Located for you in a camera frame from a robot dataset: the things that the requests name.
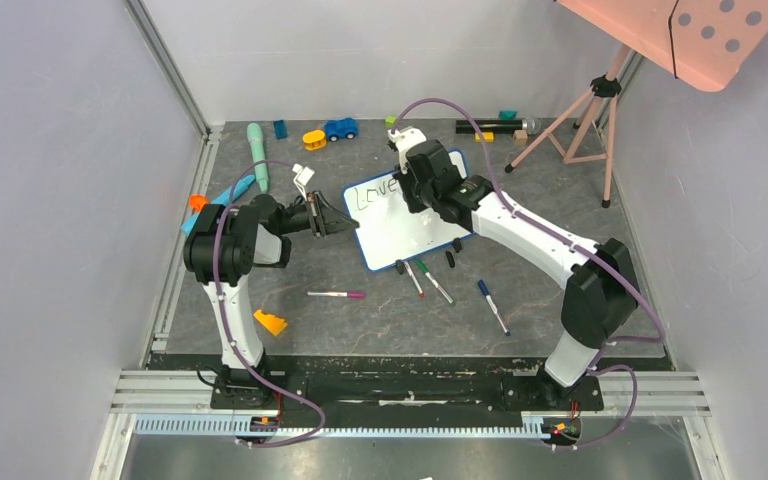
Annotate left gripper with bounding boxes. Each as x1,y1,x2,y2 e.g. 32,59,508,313
276,191,360,238

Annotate blue framed whiteboard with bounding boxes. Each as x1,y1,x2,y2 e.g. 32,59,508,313
342,173,471,272

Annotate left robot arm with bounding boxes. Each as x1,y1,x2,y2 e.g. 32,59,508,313
183,190,360,409

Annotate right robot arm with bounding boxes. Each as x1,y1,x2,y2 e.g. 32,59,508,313
388,136,639,408

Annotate pink whiteboard marker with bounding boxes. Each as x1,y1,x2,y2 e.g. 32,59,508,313
305,290,366,299

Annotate green whiteboard marker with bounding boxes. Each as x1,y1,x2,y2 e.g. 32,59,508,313
415,259,456,306

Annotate red whiteboard marker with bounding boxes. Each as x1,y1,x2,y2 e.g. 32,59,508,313
401,260,425,298

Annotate blue whiteboard marker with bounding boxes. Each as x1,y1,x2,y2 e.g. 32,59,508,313
477,279,511,336

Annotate yellow oval toy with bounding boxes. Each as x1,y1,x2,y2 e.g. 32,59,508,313
302,129,328,151

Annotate blue toy car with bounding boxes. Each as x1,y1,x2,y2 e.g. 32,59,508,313
324,117,359,142

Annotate dark blue block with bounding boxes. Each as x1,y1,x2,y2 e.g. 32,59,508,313
273,120,289,140

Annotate tan wooden cube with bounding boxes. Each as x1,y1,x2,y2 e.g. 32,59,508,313
512,130,530,146

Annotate teal block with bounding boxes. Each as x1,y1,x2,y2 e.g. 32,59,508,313
498,110,518,120

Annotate yellow wedge block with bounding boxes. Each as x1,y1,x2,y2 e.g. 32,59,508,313
253,309,288,337

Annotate mint green toy tube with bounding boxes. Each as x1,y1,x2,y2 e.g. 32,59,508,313
246,123,270,194

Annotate black cylinder flashlight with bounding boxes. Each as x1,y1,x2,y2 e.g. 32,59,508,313
455,117,542,135

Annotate orange toy piece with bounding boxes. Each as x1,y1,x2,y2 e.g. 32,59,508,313
188,195,210,213

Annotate pink tripod stand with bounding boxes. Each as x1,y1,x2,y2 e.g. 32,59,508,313
504,44,631,209

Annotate pink perforated panel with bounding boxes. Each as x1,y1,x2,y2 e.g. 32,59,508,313
559,0,768,92

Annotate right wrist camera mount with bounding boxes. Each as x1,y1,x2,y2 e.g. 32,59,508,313
387,127,427,174

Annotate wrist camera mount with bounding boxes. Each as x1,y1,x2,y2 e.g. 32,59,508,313
292,163,315,198
387,127,427,174

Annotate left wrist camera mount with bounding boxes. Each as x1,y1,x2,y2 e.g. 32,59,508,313
292,163,315,198

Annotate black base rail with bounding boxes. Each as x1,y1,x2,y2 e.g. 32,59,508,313
148,352,675,430

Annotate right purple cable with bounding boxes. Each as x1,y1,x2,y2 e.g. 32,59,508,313
390,97,666,453

